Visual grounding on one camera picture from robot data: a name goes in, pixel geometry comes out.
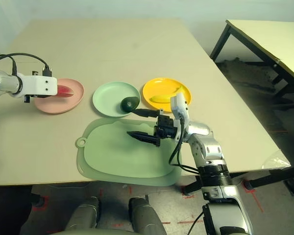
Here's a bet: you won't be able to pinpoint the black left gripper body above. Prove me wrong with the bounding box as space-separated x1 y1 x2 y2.
23 94 40 103

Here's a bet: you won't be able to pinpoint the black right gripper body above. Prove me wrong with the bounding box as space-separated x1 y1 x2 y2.
153 109 181 140

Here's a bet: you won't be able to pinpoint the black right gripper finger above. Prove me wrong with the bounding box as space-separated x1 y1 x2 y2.
130 108 160 118
126 131 161 147

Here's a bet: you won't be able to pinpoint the dark green toy avocado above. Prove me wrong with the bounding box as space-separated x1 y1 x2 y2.
120 96 140 112

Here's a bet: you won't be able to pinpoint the yellow toy banana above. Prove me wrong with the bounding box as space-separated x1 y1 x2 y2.
149 85 187 103

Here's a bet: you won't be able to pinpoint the red watermelon slice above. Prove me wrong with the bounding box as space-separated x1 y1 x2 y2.
56 84 75 98

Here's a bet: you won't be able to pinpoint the yellow plastic plate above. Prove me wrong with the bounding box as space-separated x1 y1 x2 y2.
142 77 193 111

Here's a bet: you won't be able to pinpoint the green silicone cutting board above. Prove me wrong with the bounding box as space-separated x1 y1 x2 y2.
75 117 183 186

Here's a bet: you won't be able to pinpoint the pink plastic plate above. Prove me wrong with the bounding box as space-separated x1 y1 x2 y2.
34 78 85 115

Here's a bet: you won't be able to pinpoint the mint green plastic plate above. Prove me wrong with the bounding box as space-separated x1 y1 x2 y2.
92 81 141 118

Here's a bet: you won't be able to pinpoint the grey robot right leg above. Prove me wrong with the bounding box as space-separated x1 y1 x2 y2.
128 197 167 235

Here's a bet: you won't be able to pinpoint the grey robot torso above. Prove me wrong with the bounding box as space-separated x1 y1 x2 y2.
49 229 138 235

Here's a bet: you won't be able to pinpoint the black wheeled stand base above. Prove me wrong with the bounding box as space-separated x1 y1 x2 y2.
0 186 44 235

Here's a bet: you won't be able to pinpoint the clear plastic bag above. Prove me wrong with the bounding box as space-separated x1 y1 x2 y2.
262 150 291 171

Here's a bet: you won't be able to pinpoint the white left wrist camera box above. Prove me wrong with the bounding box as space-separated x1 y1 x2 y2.
19 75 57 96

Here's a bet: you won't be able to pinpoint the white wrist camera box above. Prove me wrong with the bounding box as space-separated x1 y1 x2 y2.
19 75 57 96
170 92 190 120

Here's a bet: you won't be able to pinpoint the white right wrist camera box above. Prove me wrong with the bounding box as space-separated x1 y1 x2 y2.
170 92 190 120

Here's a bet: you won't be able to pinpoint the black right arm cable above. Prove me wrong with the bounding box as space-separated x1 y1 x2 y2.
168 117 206 235

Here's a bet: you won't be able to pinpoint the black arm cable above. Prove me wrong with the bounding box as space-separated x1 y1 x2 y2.
168 117 206 235
0 52 52 77

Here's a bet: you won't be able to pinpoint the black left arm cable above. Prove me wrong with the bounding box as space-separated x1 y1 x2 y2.
0 52 52 77

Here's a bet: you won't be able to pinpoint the black main table leg frame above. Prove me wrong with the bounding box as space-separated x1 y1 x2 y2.
181 164 294 204

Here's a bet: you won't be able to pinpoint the side table with black frame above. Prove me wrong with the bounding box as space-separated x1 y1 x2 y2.
210 19 294 113

